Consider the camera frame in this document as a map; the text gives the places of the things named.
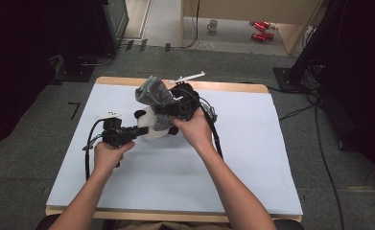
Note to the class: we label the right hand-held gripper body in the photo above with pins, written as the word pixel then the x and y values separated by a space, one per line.
pixel 185 102

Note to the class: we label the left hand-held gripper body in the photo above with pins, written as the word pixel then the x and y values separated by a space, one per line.
pixel 116 134

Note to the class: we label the panda plush toy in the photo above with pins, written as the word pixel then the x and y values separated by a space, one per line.
pixel 150 123

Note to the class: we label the grey knitted doll garment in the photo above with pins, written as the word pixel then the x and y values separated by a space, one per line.
pixel 154 94

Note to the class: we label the person's left hand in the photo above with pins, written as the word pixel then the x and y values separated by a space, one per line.
pixel 110 156

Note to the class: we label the person's right hand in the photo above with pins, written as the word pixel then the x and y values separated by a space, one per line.
pixel 194 131

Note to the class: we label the wooden table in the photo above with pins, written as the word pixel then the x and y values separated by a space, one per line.
pixel 118 80

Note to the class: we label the black tape strip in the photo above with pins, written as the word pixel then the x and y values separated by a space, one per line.
pixel 129 45
pixel 143 45
pixel 168 48

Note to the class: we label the light blue table mat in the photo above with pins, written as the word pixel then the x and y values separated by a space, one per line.
pixel 175 182

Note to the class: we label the black stand base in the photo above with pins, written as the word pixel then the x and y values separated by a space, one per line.
pixel 74 72

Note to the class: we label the beige mug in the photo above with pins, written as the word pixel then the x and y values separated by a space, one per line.
pixel 212 25

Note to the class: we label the black cabinet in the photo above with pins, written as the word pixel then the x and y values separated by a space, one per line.
pixel 111 25

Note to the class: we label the red can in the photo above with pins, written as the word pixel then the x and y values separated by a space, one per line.
pixel 258 36
pixel 266 24
pixel 260 27
pixel 269 35

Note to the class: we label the dark curtain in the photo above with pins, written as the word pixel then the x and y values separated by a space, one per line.
pixel 364 80
pixel 12 64

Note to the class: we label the black metal stand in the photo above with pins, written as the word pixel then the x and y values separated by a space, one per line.
pixel 306 51

